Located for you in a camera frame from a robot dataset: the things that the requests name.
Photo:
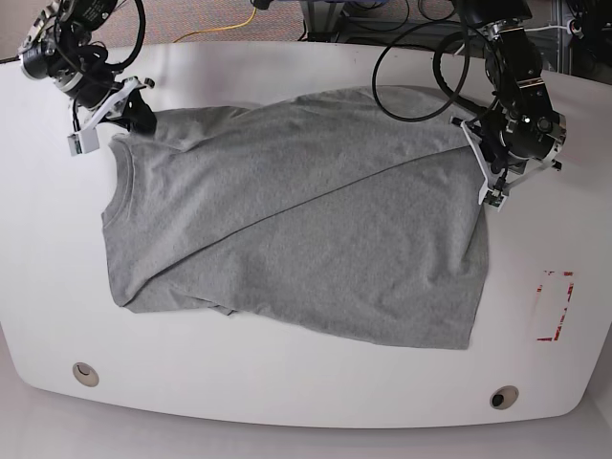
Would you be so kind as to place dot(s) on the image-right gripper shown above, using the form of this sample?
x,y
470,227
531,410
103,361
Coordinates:
x,y
510,156

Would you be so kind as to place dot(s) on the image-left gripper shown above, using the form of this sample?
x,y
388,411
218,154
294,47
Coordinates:
x,y
132,113

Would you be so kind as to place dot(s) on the grey t-shirt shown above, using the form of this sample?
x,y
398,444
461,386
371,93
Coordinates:
x,y
319,211

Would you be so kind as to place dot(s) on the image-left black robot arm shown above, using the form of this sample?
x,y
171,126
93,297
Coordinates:
x,y
59,46

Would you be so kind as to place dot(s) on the red tape rectangle marking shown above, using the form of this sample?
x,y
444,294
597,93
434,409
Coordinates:
x,y
552,300

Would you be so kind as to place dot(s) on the right table grommet hole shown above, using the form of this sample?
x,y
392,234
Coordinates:
x,y
504,397

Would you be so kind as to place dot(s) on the table grommet hole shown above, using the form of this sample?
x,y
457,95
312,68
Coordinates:
x,y
504,397
85,374

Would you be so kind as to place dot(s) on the left table grommet hole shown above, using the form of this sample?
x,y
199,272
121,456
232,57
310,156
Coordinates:
x,y
85,374

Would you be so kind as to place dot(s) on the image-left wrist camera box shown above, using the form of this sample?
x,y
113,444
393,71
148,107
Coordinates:
x,y
83,142

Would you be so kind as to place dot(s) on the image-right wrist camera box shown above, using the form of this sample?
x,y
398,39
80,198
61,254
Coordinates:
x,y
492,198

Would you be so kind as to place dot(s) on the aluminium frame stand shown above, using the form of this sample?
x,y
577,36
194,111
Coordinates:
x,y
378,22

